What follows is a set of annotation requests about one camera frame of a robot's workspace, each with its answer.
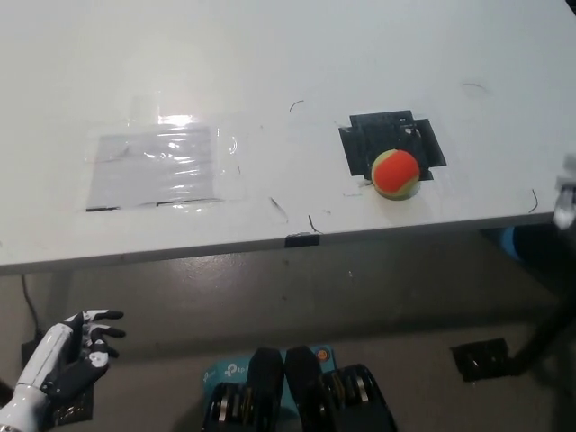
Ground blue object under table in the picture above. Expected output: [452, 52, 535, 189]
[497, 227, 526, 262]

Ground white and black right hand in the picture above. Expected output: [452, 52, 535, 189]
[553, 155, 576, 229]

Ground orange and yellow tennis ball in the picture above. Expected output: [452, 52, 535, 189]
[371, 149, 422, 200]

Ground white and black left hand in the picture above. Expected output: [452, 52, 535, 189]
[15, 308, 126, 413]

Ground clear plastic film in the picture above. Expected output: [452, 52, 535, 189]
[80, 89, 251, 215]

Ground small black tape strip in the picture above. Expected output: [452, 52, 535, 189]
[284, 231, 321, 248]

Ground black cable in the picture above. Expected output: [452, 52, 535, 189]
[20, 274, 44, 343]

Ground teal tp-link box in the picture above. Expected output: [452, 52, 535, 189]
[202, 345, 337, 415]

